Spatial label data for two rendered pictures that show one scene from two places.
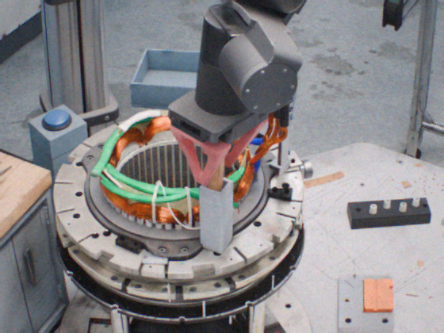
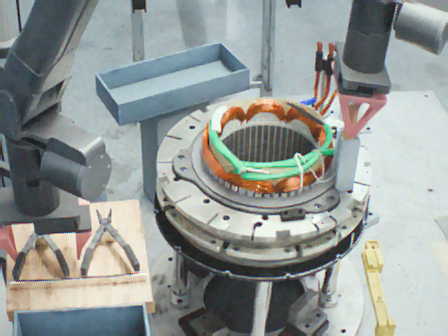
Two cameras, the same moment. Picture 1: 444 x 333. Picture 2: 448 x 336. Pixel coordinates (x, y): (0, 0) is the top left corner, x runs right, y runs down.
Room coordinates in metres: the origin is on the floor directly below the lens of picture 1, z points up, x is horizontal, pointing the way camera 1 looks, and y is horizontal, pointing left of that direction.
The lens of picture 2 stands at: (0.26, 0.67, 1.82)
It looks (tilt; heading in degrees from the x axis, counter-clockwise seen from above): 37 degrees down; 328
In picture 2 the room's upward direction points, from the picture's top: 2 degrees counter-clockwise
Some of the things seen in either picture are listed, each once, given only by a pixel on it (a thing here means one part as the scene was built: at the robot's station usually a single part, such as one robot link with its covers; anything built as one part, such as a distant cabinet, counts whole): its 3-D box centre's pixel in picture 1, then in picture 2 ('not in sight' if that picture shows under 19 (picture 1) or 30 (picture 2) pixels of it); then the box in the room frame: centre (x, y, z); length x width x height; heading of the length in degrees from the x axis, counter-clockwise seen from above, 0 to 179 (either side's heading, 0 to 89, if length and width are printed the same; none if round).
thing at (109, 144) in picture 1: (118, 142); (225, 141); (0.96, 0.13, 1.15); 0.15 x 0.04 x 0.02; 151
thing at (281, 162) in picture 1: (281, 131); (320, 87); (0.98, -0.07, 1.15); 0.03 x 0.02 x 0.12; 143
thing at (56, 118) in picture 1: (56, 118); not in sight; (1.18, 0.26, 1.04); 0.04 x 0.04 x 0.01
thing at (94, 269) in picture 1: (97, 265); (260, 249); (0.84, 0.16, 1.05); 0.09 x 0.04 x 0.01; 61
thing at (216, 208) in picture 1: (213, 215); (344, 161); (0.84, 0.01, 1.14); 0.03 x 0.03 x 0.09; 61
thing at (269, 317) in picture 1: (257, 314); not in sight; (0.97, -0.05, 0.83); 0.05 x 0.04 x 0.02; 25
